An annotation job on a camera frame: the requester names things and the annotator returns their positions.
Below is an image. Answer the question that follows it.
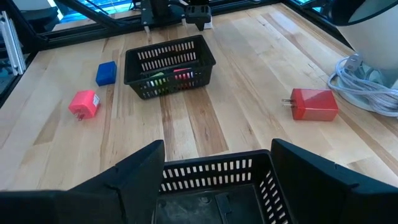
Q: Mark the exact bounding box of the white coiled cable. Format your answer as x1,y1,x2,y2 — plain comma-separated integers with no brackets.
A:
326,54,398,119

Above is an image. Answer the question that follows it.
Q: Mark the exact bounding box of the dark red wall charger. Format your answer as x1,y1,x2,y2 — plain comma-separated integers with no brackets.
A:
280,88,340,122

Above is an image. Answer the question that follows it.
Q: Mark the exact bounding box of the blue rectangular box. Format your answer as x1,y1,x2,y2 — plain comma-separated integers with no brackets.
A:
95,60,118,87

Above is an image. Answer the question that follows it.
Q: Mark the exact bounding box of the pink charger white label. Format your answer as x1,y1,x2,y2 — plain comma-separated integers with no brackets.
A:
67,89,101,122

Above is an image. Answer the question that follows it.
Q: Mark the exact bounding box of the white cylindrical projector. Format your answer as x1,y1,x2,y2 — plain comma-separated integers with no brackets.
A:
330,0,398,90

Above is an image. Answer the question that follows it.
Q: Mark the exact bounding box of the pink small plug adapter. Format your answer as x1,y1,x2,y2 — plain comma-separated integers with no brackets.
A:
172,67,195,90

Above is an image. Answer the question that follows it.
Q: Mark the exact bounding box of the green small charger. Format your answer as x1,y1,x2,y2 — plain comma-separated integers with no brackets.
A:
149,71,167,96

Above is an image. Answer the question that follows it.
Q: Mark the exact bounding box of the black slotted plastic basket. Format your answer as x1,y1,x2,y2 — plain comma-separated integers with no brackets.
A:
154,148,295,224
123,34,217,101

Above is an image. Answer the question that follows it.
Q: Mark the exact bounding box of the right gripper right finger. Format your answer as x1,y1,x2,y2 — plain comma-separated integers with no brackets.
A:
269,138,398,224

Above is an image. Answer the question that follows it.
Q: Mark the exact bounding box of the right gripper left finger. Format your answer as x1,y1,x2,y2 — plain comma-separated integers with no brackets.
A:
58,139,166,224

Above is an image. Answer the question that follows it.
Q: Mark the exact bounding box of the silver aluminium extrusion bar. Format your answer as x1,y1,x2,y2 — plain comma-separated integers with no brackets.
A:
0,10,28,77

